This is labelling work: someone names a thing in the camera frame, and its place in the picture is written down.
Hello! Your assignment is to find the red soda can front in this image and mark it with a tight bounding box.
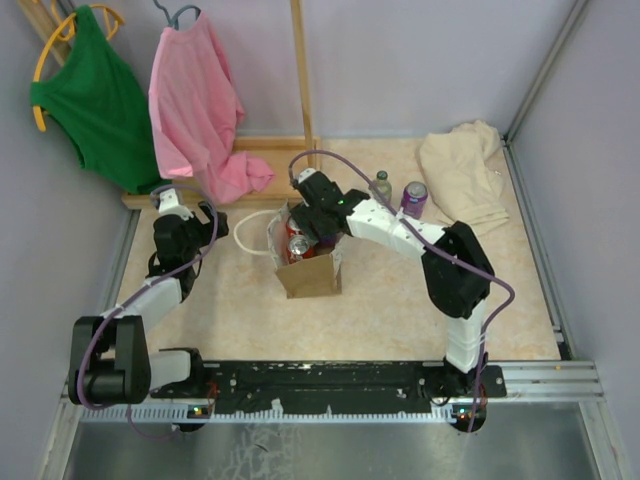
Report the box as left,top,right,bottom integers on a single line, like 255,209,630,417
286,235,315,264

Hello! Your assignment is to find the red soda can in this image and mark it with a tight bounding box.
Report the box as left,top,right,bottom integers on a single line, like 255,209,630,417
285,216,304,238
286,235,315,264

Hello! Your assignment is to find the clear green-cap bottle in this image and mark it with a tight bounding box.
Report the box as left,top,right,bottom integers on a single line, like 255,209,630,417
369,170,392,203

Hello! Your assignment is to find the purple soda can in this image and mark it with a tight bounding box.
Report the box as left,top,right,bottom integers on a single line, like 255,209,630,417
400,181,428,219

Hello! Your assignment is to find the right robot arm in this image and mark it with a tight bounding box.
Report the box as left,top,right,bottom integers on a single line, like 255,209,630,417
291,168,494,397

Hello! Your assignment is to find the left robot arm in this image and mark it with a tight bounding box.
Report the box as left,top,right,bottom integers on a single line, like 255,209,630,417
68,189,229,409

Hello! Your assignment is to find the red soda can rear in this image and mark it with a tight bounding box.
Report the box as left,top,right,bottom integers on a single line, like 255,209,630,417
285,216,304,238

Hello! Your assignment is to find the wooden clothes rack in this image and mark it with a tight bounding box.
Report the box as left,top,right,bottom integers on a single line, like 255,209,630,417
17,0,324,211

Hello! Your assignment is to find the pink t-shirt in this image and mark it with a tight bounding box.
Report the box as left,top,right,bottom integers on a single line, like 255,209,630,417
148,13,275,204

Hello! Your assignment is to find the beige folded cloth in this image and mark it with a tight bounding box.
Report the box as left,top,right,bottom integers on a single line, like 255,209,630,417
417,120,509,236

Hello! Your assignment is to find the green tank top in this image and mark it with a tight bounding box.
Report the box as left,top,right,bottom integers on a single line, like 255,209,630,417
30,5,168,195

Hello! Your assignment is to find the grey clothes hanger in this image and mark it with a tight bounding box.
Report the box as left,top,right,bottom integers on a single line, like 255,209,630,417
153,0,202,30

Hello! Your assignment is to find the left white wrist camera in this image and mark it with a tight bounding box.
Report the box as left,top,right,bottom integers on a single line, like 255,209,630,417
150,188,193,220

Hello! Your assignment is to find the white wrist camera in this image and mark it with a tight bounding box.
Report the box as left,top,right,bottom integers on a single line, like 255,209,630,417
294,168,317,184
150,188,193,220

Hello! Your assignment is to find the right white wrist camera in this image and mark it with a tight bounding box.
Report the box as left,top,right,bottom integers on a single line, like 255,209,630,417
294,168,317,184

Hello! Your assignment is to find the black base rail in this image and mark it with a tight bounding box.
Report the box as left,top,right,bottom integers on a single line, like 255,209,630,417
151,360,507,431

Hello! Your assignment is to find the aluminium frame rail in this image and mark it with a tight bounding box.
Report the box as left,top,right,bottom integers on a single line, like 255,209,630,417
58,361,604,431

